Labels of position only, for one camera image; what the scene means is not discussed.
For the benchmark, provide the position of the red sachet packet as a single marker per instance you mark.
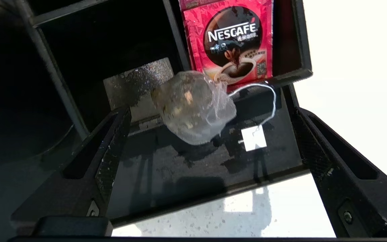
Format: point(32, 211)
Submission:
point(230, 40)

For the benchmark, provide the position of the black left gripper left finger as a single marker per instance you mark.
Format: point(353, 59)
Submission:
point(66, 201)

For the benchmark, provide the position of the tea bag with white tag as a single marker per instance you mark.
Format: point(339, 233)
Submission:
point(193, 107)

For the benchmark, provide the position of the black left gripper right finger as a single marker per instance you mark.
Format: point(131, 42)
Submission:
point(364, 195)

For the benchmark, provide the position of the black compartment organizer box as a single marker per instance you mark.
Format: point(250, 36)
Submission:
point(113, 40)

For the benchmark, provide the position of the black rectangular serving tray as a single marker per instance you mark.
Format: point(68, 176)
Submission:
point(180, 188)

